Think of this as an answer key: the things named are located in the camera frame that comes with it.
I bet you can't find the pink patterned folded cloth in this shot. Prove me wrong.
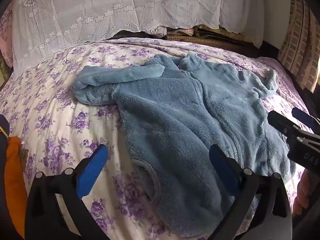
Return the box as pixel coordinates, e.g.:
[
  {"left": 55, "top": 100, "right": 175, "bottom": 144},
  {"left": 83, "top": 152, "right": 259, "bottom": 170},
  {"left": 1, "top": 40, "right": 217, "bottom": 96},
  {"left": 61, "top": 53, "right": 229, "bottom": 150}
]
[{"left": 150, "top": 26, "right": 195, "bottom": 37}]

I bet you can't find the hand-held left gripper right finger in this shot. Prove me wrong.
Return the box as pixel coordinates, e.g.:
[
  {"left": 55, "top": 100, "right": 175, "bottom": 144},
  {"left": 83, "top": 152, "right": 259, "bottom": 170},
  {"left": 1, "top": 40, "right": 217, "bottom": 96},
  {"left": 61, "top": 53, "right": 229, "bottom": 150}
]
[{"left": 209, "top": 144, "right": 292, "bottom": 240}]

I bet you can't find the orange cloth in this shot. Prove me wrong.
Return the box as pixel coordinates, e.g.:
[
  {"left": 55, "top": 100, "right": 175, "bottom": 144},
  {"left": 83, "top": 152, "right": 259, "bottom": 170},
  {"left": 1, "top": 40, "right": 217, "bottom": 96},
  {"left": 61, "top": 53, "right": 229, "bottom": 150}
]
[{"left": 4, "top": 136, "right": 28, "bottom": 238}]

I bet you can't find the beige brick-pattern curtain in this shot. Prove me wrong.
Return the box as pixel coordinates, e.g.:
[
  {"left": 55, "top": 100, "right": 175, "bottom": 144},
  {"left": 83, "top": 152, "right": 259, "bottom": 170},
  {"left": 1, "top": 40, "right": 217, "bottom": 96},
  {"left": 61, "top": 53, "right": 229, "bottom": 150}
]
[{"left": 277, "top": 0, "right": 320, "bottom": 93}]

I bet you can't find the brown woven mat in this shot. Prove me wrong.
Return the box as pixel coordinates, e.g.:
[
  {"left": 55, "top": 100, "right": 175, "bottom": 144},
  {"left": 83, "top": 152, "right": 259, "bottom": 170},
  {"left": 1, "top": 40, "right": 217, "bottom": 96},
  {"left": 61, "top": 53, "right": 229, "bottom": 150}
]
[{"left": 164, "top": 28, "right": 261, "bottom": 48}]

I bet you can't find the blue fleece jacket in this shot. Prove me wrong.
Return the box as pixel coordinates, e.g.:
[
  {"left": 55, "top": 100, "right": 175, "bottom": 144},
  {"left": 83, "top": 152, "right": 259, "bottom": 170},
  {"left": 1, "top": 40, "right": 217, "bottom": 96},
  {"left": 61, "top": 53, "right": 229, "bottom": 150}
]
[{"left": 72, "top": 52, "right": 297, "bottom": 240}]

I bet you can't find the person's right hand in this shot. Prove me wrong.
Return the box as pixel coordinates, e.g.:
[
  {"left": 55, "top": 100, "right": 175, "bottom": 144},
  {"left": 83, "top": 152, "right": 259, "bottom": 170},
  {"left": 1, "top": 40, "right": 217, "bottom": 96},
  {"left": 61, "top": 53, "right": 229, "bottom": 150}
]
[{"left": 293, "top": 167, "right": 316, "bottom": 216}]

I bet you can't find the dark blue cloth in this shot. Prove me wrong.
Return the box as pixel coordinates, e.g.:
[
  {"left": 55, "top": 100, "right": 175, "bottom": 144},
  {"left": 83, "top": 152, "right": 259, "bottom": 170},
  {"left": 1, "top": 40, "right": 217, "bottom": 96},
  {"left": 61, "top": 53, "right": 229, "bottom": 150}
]
[{"left": 0, "top": 114, "right": 11, "bottom": 143}]

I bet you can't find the purple floral bed sheet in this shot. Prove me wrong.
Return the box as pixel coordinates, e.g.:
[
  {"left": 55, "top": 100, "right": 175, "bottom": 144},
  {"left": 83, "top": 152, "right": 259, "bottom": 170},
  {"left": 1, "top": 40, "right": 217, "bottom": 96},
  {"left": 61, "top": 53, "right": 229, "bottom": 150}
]
[{"left": 0, "top": 37, "right": 313, "bottom": 240}]

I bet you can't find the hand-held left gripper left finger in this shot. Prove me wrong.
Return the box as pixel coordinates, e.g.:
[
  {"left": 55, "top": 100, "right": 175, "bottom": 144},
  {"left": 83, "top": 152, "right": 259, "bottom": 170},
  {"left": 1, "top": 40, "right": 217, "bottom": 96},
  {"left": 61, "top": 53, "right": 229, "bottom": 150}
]
[{"left": 24, "top": 144, "right": 110, "bottom": 240}]

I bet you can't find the dark folded cloth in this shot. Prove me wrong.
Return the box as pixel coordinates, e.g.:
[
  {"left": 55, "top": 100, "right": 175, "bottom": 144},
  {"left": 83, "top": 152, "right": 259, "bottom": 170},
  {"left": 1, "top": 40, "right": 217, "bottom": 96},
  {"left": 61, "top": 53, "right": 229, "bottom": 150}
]
[{"left": 109, "top": 30, "right": 141, "bottom": 41}]

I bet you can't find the pink floral cloth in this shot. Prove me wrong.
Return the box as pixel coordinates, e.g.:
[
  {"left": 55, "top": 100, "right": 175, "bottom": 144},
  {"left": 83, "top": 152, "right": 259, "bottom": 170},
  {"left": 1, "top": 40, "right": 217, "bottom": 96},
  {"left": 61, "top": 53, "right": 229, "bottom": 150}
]
[{"left": 0, "top": 2, "right": 16, "bottom": 68}]

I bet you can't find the white lace cover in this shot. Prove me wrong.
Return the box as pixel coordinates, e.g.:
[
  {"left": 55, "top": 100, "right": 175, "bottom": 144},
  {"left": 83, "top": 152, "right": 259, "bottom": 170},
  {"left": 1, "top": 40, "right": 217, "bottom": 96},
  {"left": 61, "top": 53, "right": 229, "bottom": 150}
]
[{"left": 11, "top": 0, "right": 266, "bottom": 71}]

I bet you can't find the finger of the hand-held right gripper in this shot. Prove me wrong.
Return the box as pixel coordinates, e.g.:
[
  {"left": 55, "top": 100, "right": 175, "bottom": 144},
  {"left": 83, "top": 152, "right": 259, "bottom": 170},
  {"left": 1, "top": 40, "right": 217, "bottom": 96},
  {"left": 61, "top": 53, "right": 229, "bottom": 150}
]
[
  {"left": 291, "top": 107, "right": 320, "bottom": 135},
  {"left": 268, "top": 109, "right": 320, "bottom": 146}
]

